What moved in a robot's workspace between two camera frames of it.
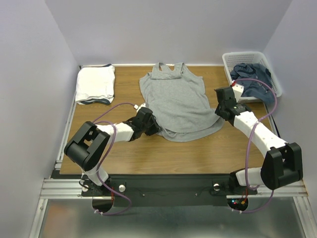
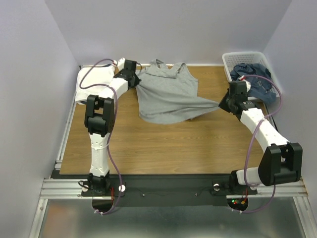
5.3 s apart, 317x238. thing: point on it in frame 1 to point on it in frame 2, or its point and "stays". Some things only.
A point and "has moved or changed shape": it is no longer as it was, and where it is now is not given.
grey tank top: x=177 y=99 has moved or changed shape
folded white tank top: x=95 y=83 stays
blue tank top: x=253 y=88 stays
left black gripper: x=156 y=128 to x=137 y=80
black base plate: x=165 y=190 stays
